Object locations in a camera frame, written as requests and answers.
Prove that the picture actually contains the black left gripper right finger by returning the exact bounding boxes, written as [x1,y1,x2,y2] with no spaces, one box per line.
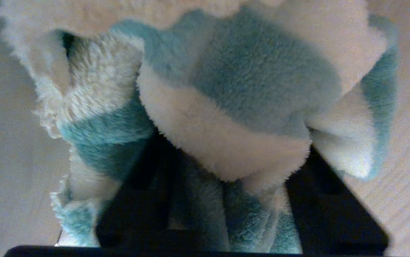
[286,145,390,256]

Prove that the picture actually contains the green white striped towel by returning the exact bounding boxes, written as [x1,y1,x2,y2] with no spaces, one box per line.
[0,0,400,255]

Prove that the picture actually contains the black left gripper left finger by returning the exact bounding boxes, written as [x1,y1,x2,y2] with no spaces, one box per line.
[96,130,179,250]

